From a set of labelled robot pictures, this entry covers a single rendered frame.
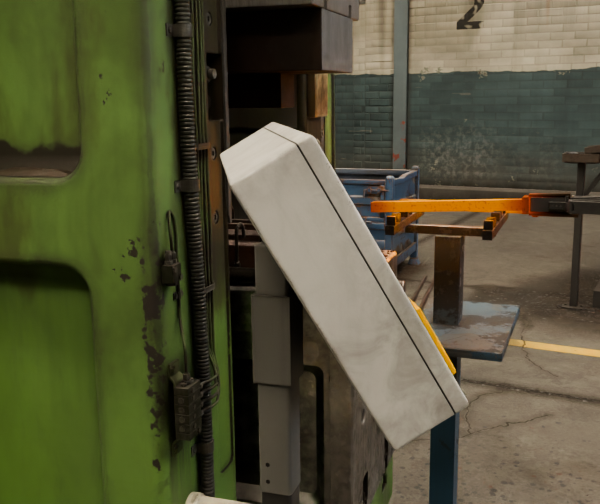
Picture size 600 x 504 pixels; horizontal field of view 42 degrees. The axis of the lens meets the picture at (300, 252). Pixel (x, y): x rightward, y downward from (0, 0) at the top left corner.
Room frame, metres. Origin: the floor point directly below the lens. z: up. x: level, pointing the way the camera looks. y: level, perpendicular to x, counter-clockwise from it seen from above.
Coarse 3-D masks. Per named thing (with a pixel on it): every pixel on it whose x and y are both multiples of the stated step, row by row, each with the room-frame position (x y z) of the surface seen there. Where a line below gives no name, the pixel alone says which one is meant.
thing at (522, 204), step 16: (384, 208) 1.71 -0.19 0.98; (400, 208) 1.69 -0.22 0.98; (416, 208) 1.68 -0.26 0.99; (432, 208) 1.67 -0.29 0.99; (448, 208) 1.65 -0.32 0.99; (464, 208) 1.64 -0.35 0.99; (480, 208) 1.63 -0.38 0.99; (496, 208) 1.61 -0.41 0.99; (512, 208) 1.60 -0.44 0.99; (528, 208) 1.58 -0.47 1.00
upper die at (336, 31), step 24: (240, 24) 1.30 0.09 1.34; (264, 24) 1.29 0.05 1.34; (288, 24) 1.28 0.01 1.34; (312, 24) 1.27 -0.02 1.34; (336, 24) 1.34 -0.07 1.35; (240, 48) 1.30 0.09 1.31; (264, 48) 1.29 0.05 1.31; (288, 48) 1.28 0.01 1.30; (312, 48) 1.27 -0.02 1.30; (336, 48) 1.34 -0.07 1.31; (240, 72) 1.33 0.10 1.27; (264, 72) 1.34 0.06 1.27; (288, 72) 1.36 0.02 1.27; (312, 72) 1.38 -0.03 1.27; (336, 72) 1.40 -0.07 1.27
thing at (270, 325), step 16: (256, 304) 0.79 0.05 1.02; (272, 304) 0.78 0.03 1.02; (288, 304) 0.78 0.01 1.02; (256, 320) 0.79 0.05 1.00; (272, 320) 0.78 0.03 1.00; (288, 320) 0.78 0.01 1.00; (256, 336) 0.79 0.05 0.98; (272, 336) 0.78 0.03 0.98; (288, 336) 0.78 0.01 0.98; (256, 352) 0.79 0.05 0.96; (272, 352) 0.78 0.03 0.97; (288, 352) 0.78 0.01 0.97; (256, 368) 0.79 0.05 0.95; (272, 368) 0.78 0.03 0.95; (288, 368) 0.78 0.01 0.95; (272, 384) 0.78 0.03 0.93; (288, 384) 0.78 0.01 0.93
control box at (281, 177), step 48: (240, 144) 0.92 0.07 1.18; (288, 144) 0.66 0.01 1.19; (240, 192) 0.62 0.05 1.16; (288, 192) 0.63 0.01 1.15; (336, 192) 0.63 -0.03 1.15; (288, 240) 0.63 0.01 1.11; (336, 240) 0.63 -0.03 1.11; (336, 288) 0.63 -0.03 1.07; (384, 288) 0.64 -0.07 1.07; (336, 336) 0.63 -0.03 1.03; (384, 336) 0.64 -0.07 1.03; (384, 384) 0.64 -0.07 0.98; (432, 384) 0.64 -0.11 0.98; (384, 432) 0.64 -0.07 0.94
